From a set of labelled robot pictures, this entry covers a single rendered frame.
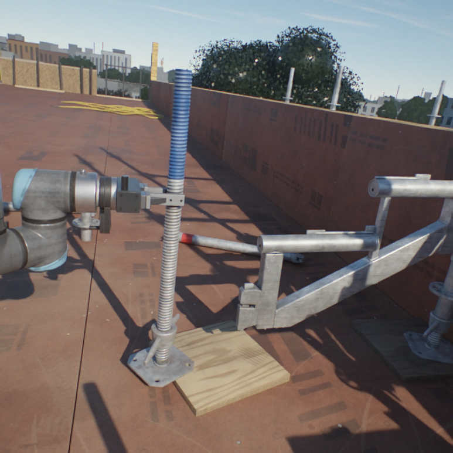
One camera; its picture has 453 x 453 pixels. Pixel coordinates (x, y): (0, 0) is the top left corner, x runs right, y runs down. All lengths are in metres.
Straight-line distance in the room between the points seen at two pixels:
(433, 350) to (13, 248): 1.28
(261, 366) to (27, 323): 0.73
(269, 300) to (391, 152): 1.02
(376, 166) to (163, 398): 1.37
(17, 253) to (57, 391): 0.40
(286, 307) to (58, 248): 0.62
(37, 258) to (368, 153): 1.54
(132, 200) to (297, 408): 0.68
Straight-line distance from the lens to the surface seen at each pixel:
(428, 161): 1.74
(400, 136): 1.88
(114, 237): 2.07
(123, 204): 0.90
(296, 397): 1.18
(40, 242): 0.95
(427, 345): 1.55
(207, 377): 1.16
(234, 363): 1.21
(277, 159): 3.01
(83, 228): 1.99
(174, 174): 0.94
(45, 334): 1.36
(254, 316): 1.14
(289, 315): 1.18
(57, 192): 0.92
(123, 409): 1.09
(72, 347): 1.29
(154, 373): 1.15
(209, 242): 1.99
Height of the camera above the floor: 0.75
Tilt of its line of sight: 20 degrees down
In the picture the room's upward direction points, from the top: 7 degrees clockwise
